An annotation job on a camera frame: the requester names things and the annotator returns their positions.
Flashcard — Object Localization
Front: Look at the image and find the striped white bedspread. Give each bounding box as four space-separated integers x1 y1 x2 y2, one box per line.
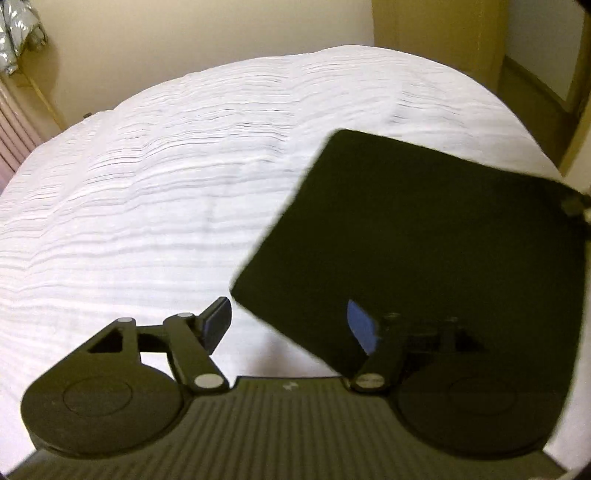
0 44 591 471

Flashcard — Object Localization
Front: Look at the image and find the pink curtain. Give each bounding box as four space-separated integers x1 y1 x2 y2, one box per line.
0 80 43 191

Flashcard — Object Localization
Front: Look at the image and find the black garment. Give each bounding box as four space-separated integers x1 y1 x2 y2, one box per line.
229 128 590 444

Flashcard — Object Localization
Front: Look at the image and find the silver grey hanging item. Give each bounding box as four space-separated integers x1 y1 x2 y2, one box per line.
1 0 48 76

